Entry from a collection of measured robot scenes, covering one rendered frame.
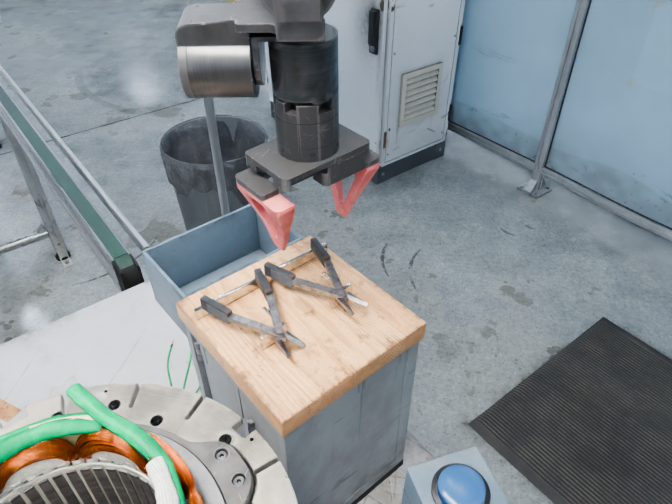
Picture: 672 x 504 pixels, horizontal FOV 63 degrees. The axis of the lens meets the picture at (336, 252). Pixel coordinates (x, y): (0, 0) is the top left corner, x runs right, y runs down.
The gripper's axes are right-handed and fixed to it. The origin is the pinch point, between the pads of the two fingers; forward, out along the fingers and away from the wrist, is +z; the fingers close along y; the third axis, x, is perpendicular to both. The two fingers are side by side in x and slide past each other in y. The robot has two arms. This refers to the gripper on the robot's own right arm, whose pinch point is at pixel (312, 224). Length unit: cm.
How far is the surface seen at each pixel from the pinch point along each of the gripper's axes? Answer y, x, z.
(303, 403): 10.8, 11.7, 8.4
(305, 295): 1.9, 0.6, 8.8
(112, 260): 7, -59, 40
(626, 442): -94, 26, 116
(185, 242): 6.7, -18.3, 10.2
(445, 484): 5.9, 24.7, 10.4
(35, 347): 27, -43, 37
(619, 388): -111, 14, 117
